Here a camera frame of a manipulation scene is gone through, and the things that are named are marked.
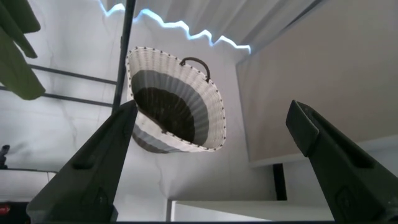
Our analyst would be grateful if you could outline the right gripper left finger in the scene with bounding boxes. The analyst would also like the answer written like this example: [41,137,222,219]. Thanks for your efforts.
[26,99,139,222]

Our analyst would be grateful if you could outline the black clothes rack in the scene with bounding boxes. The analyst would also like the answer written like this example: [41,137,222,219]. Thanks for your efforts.
[0,0,137,114]

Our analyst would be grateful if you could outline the green shirt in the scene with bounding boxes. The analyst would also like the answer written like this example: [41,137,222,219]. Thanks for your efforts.
[0,0,47,101]

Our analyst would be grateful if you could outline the white curtain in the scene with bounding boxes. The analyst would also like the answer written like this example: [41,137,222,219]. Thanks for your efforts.
[99,0,315,54]

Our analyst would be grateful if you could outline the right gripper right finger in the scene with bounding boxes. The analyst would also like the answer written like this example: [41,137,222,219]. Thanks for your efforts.
[285,99,398,222]

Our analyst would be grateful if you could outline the white laundry basket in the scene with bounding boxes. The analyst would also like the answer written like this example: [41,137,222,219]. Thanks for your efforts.
[125,46,227,154]

